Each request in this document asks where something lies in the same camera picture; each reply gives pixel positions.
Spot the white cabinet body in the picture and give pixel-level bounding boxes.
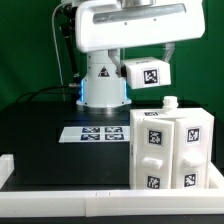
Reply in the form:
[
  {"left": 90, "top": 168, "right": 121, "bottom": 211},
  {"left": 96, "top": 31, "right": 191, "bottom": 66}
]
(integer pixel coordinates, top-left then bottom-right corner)
[{"left": 129, "top": 96, "right": 214, "bottom": 189}]

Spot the white U-shaped boundary frame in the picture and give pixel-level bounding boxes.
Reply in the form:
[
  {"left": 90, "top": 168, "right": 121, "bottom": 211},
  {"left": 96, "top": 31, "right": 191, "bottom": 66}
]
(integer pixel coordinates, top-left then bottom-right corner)
[{"left": 0, "top": 154, "right": 224, "bottom": 218}]

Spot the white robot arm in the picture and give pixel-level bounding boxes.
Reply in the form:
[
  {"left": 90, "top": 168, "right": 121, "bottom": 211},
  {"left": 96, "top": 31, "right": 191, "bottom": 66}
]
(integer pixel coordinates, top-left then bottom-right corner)
[{"left": 61, "top": 0, "right": 205, "bottom": 111}]

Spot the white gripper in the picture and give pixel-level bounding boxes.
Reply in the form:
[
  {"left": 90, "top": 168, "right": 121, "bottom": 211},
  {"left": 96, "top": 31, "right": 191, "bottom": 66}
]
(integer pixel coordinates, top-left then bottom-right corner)
[{"left": 76, "top": 0, "right": 204, "bottom": 78}]

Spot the white cable at robot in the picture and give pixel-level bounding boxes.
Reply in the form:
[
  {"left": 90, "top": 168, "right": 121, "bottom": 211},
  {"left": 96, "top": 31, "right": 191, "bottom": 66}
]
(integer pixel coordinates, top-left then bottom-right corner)
[{"left": 50, "top": 2, "right": 73, "bottom": 101}]

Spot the white cabinet door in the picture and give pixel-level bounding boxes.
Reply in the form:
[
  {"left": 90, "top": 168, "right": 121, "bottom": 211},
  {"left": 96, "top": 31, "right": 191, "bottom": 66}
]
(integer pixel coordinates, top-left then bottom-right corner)
[
  {"left": 136, "top": 119, "right": 174, "bottom": 190},
  {"left": 172, "top": 118, "right": 211, "bottom": 189}
]

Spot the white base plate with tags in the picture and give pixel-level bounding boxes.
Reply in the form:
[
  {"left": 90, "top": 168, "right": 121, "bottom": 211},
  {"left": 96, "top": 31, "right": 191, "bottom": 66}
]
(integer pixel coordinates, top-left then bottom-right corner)
[{"left": 59, "top": 126, "right": 130, "bottom": 143}]

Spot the small white cabinet top block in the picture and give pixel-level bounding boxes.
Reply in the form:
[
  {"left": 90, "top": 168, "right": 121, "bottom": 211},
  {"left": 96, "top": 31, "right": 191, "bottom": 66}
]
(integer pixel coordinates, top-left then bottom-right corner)
[{"left": 121, "top": 57, "right": 171, "bottom": 89}]

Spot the black cable on table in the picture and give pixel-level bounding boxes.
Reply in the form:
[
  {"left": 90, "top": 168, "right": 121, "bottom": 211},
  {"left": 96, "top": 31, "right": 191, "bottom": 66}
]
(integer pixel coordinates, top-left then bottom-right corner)
[{"left": 14, "top": 84, "right": 81, "bottom": 103}]

